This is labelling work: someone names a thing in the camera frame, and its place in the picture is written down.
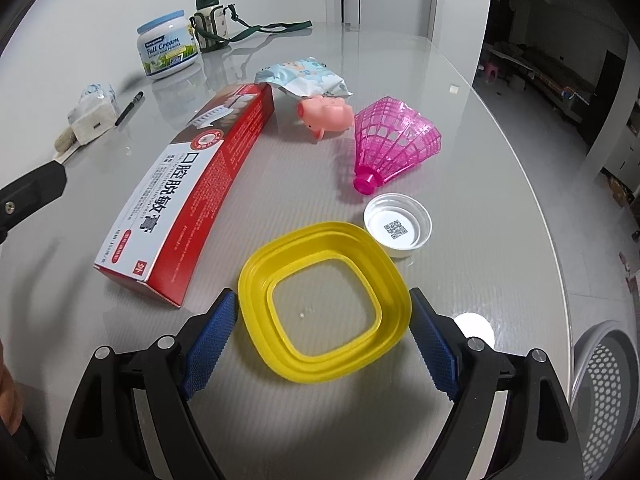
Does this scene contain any light blue snack packet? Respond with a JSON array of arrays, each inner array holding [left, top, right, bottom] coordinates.
[[255, 56, 353, 100]]

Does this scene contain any white bottle cap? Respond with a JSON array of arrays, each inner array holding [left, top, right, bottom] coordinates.
[[363, 193, 432, 261]]

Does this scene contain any pink plastic shuttlecock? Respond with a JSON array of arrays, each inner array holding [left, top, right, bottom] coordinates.
[[352, 96, 443, 196]]

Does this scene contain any red toothpaste box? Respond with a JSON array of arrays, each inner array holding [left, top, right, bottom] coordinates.
[[94, 82, 277, 309]]

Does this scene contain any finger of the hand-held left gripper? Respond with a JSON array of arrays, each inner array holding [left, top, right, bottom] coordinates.
[[0, 160, 68, 243]]

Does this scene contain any dark sofa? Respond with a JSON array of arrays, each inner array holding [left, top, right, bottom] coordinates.
[[520, 45, 601, 111]]

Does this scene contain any cardboard box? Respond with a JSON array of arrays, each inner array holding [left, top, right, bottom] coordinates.
[[607, 174, 633, 206]]

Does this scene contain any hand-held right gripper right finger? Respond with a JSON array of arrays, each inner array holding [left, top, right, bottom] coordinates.
[[407, 287, 583, 480]]

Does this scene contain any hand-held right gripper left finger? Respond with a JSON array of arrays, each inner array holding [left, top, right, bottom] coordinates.
[[55, 287, 238, 480]]

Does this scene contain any small beige lump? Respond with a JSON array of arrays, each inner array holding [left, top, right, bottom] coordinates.
[[52, 127, 81, 157]]

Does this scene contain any white block with clear wrap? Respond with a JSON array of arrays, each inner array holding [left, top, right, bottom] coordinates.
[[67, 82, 118, 145]]

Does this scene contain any black pen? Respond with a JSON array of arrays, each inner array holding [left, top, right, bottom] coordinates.
[[114, 91, 145, 127]]

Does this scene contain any white milk powder can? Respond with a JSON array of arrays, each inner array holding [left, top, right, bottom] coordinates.
[[136, 9, 201, 79]]

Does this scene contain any yellow plastic square ring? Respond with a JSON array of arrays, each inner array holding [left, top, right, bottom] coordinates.
[[237, 221, 413, 386]]

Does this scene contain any grey perforated basket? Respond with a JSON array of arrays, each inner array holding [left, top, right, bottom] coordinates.
[[570, 320, 640, 480]]

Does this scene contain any green strapped water bottle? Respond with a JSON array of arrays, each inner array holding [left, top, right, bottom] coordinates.
[[189, 0, 313, 53]]

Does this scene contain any pink pig toy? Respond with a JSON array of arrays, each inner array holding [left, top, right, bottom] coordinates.
[[297, 94, 353, 141]]

